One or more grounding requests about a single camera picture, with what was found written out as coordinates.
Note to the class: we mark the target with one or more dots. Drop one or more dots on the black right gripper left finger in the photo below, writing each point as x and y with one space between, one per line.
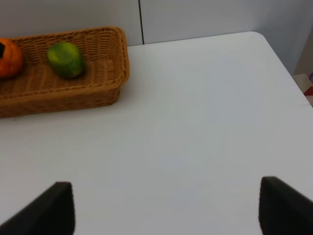
51 213

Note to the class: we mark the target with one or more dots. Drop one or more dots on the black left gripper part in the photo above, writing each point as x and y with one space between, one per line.
2 50

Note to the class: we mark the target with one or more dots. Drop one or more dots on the light brown wicker basket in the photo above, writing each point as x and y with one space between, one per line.
37 89

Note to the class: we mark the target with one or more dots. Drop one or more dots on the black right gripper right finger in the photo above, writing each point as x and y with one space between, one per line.
283 210

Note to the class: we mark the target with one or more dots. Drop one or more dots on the white and red background objects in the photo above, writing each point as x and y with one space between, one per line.
305 84

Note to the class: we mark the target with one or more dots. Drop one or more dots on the green lime fruit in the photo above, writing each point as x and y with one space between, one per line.
66 60

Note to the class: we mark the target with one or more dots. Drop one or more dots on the orange tangerine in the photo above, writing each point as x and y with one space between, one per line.
12 61

